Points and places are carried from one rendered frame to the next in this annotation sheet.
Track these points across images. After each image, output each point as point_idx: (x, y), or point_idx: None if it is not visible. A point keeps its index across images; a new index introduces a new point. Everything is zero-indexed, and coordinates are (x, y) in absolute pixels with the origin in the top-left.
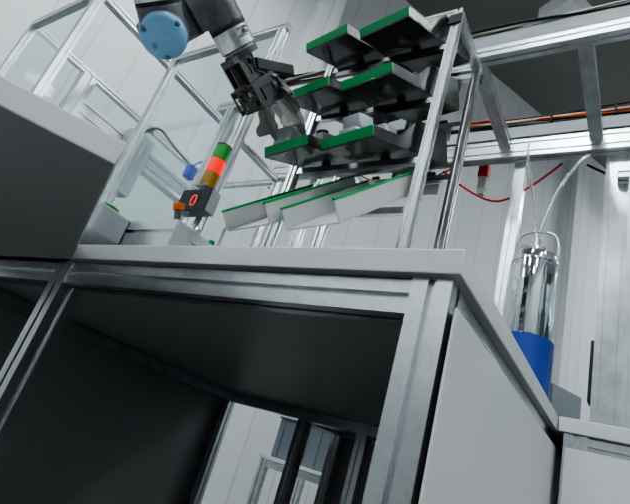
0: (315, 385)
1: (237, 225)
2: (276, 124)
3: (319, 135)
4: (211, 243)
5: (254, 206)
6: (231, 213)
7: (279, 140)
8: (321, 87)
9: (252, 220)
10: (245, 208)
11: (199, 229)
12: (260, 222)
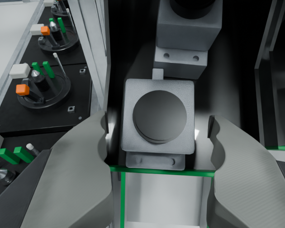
0: None
1: (126, 208)
2: (104, 140)
3: (203, 34)
4: (22, 153)
5: (125, 185)
6: (124, 224)
7: (154, 168)
8: None
9: (127, 185)
10: (125, 201)
11: (2, 172)
12: (165, 206)
